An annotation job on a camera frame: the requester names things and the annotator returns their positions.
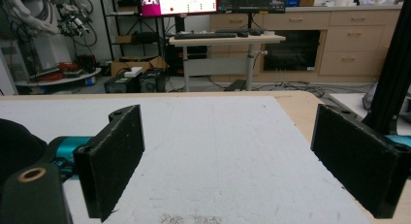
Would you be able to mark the white round low table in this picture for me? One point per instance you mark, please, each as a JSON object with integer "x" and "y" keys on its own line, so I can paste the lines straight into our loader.
{"x": 58, "y": 79}

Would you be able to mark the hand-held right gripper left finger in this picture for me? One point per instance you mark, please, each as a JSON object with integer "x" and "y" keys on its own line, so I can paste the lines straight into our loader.
{"x": 108, "y": 159}

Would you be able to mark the light wooden cabinet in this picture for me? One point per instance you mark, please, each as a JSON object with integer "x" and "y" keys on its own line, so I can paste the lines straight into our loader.
{"x": 355, "y": 49}

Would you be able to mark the black computer mouse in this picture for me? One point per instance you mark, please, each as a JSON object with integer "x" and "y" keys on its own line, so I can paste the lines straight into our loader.
{"x": 243, "y": 34}

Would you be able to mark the light wooden standing desk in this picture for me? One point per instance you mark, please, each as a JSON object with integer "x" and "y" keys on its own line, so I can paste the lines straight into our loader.
{"x": 226, "y": 52}

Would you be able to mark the black glass cabinet door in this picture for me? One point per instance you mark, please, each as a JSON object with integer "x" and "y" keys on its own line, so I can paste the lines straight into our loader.
{"x": 292, "y": 51}

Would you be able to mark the monitor with dark screen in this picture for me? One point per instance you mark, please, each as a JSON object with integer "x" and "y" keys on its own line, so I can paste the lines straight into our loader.
{"x": 252, "y": 1}

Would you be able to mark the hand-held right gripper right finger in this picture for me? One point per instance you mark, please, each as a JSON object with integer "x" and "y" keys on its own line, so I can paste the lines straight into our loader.
{"x": 358, "y": 156}

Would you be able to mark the monitor with pink screen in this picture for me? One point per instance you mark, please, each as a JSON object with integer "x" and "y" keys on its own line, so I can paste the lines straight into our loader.
{"x": 181, "y": 2}

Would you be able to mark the white tape roll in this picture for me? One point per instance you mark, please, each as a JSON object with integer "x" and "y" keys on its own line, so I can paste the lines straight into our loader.
{"x": 268, "y": 33}

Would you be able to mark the black metal post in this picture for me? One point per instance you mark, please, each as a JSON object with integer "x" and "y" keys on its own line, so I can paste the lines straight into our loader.
{"x": 392, "y": 65}

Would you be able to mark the white side table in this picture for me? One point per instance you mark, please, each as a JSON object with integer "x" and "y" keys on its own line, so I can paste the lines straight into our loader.
{"x": 350, "y": 102}

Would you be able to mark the black equipment box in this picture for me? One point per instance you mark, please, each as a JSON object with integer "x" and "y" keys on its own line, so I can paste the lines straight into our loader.
{"x": 151, "y": 80}
{"x": 121, "y": 84}

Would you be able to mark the black metal shelf rack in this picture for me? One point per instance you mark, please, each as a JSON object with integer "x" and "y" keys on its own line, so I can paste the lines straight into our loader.
{"x": 135, "y": 36}

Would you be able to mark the cardboard box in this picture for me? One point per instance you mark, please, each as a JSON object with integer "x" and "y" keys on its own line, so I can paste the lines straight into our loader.
{"x": 142, "y": 64}

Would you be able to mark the black flat floor device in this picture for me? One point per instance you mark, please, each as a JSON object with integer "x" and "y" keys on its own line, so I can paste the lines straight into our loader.
{"x": 235, "y": 85}

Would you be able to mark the black keyboard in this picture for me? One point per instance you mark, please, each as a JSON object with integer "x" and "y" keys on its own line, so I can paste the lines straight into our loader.
{"x": 205, "y": 35}
{"x": 237, "y": 31}

